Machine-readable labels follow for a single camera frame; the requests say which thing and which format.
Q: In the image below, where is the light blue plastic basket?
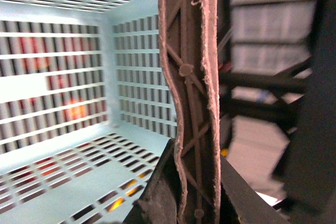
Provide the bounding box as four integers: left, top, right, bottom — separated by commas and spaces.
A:
1, 0, 176, 223

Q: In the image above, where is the brown basket handle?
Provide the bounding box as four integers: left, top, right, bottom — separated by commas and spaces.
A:
158, 0, 221, 223

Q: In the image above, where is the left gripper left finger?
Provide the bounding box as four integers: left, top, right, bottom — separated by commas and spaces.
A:
123, 138, 181, 224

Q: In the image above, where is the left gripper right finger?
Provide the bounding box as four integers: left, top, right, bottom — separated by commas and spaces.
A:
219, 157, 288, 223

